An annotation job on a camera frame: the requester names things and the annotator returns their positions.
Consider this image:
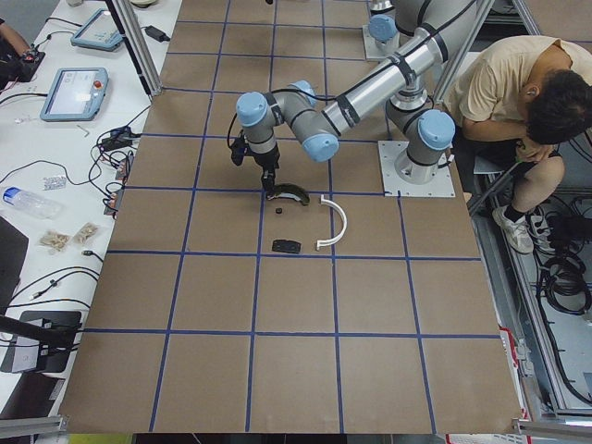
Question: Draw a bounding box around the aluminium frame post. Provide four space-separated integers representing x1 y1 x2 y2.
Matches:
105 0 162 97

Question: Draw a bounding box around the white curved plastic bracket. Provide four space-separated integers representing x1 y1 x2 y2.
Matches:
314 193 349 252

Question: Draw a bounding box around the person in beige shirt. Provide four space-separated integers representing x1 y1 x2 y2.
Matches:
443 35 591 254

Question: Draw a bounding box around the near teach pendant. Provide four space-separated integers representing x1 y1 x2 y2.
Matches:
40 68 109 122

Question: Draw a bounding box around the plastic water bottle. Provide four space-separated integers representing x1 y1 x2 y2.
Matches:
1 187 63 219

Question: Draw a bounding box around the black power adapter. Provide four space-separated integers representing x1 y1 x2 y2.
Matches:
144 25 170 43

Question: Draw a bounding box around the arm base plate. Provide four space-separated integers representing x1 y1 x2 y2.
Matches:
362 24 400 61
377 141 456 198

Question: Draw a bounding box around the black brake pad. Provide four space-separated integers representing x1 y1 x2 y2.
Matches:
271 239 302 254

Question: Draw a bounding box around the far teach pendant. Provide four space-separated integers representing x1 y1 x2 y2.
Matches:
70 9 123 52

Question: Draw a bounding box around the teach pendant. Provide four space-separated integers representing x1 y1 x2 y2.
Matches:
70 9 123 52
40 68 109 122

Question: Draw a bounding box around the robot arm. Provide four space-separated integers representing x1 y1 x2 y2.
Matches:
363 1 455 58
228 1 478 200

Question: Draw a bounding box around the curved brake shoe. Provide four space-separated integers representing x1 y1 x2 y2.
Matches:
265 183 310 206

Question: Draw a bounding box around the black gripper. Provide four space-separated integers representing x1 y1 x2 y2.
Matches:
253 150 280 198

